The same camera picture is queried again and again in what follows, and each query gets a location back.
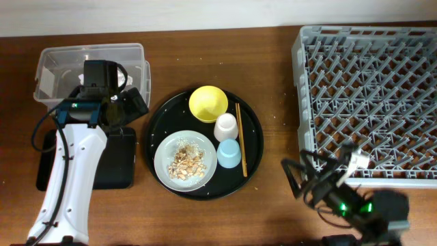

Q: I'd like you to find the round black serving tray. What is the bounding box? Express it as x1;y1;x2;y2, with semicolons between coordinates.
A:
143;89;264;200

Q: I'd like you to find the grey plate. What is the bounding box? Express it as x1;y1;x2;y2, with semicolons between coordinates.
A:
154;131;217;192

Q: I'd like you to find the wooden chopstick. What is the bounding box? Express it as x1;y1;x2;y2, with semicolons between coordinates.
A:
235;102;247;178
236;103;248;178

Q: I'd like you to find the yellow bowl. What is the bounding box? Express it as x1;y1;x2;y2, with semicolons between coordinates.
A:
188;85;229;123

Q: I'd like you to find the grey dishwasher rack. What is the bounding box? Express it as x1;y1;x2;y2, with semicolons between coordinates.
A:
292;25;436;189

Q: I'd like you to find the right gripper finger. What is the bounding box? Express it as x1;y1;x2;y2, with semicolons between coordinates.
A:
281;159;306;199
300;143;358;164

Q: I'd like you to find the light blue cup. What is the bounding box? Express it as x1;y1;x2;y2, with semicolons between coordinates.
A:
216;139;241;169

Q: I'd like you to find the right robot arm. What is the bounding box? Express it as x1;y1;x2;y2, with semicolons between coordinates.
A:
281;143;410;245

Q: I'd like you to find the clear plastic waste bin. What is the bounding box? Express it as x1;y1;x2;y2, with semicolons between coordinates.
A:
33;43;151;109

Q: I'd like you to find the food scraps pile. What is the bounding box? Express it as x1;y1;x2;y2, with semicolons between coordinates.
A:
167;138;207;180

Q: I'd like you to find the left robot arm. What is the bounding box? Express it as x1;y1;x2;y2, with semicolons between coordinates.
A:
26;60;149;245

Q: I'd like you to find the black rectangular tray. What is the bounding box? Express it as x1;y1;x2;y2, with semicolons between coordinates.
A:
36;127;137;191

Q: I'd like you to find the white napkin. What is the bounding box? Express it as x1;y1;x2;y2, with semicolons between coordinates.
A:
78;70;133;87

